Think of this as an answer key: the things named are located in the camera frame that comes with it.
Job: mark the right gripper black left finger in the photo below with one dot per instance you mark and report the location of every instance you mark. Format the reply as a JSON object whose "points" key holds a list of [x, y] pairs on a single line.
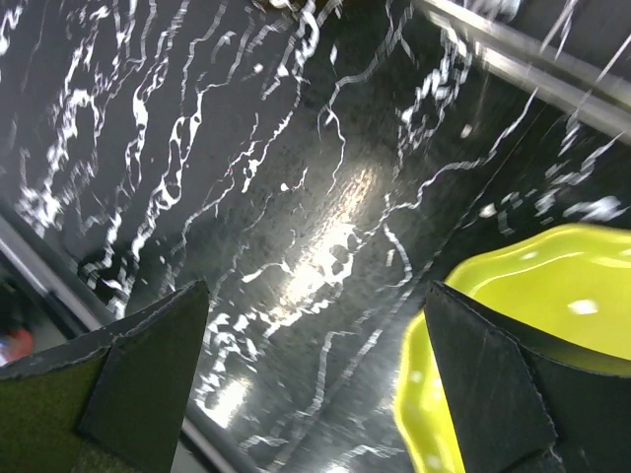
{"points": [[111, 400]]}

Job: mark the lime green polka dot plate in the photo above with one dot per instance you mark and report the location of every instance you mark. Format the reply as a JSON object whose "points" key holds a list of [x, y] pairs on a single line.
{"points": [[572, 281]]}

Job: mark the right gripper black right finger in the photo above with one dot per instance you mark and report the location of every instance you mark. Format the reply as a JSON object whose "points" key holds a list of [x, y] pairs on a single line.
{"points": [[523, 400]]}

